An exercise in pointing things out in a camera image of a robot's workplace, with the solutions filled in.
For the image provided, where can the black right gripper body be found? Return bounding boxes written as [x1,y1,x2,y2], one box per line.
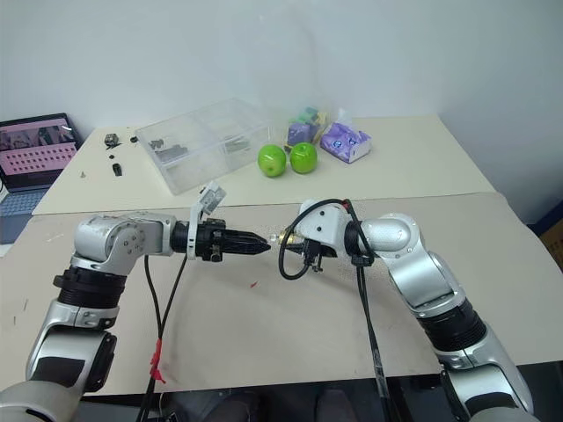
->
[293,239,338,274]

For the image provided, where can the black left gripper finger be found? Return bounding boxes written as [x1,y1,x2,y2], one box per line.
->
[224,229,270,247]
[224,242,270,257]

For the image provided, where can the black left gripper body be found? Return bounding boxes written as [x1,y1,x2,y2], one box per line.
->
[195,217,228,264]

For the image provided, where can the brass padlock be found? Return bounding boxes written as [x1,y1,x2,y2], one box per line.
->
[280,224,304,247]

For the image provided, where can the green apple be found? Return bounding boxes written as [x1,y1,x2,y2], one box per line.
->
[289,142,318,175]
[257,143,287,178]

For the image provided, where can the dark parts in box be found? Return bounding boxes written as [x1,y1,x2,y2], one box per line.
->
[223,137,251,154]

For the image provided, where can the clear plastic organizer box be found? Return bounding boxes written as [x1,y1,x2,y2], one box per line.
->
[134,97,274,197]

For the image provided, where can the black parts in box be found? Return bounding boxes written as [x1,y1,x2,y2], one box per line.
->
[149,138,189,158]

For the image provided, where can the purple tissue pack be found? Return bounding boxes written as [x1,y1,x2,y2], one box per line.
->
[319,121,373,164]

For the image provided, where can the clear bag of purple items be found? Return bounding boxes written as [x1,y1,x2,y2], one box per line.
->
[283,105,331,149]

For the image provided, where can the open laptop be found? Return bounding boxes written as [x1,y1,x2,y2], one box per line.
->
[0,113,84,245]

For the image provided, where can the brown cardboard box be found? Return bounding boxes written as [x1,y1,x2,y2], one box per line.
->
[538,223,563,265]

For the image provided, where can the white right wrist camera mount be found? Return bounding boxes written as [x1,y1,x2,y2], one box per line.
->
[293,200,349,258]

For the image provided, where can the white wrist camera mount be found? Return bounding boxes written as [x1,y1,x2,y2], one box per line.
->
[293,200,349,258]
[187,180,228,261]

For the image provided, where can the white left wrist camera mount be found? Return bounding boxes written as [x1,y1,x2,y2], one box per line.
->
[187,180,228,261]

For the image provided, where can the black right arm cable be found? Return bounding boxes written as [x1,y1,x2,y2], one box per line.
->
[278,198,393,422]

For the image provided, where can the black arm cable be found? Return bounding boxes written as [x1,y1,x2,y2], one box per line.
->
[278,198,393,422]
[136,252,189,422]

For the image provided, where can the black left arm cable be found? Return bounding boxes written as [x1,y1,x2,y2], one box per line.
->
[136,252,189,422]

